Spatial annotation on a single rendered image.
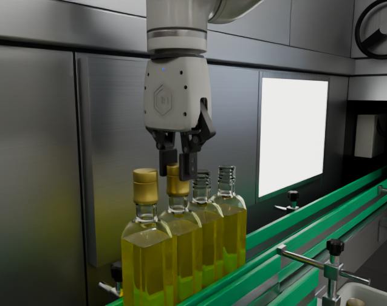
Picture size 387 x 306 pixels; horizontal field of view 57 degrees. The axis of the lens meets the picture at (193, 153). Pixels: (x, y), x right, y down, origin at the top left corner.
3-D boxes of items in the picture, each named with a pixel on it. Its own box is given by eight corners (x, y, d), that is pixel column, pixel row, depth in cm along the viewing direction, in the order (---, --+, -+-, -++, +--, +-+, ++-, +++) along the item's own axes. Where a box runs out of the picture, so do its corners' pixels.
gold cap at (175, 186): (178, 188, 55) (178, 161, 55) (195, 193, 53) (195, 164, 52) (161, 193, 53) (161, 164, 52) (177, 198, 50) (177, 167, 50)
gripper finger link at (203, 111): (183, 84, 49) (169, 117, 51) (219, 115, 45) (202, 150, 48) (189, 84, 50) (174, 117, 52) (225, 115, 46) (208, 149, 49)
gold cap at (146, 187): (154, 206, 47) (153, 173, 46) (129, 203, 48) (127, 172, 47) (162, 198, 50) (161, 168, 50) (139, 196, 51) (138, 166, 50)
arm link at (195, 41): (132, 34, 49) (132, 56, 50) (175, 25, 43) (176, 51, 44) (175, 40, 55) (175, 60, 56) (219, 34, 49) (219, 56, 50)
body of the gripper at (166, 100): (133, 50, 50) (135, 129, 52) (183, 43, 43) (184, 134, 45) (172, 54, 56) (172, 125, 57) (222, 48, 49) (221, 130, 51)
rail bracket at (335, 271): (281, 281, 73) (284, 223, 70) (369, 316, 61) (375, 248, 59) (274, 287, 70) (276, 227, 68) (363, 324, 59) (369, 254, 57)
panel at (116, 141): (316, 175, 125) (321, 77, 120) (324, 176, 123) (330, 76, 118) (87, 262, 60) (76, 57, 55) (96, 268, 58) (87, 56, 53)
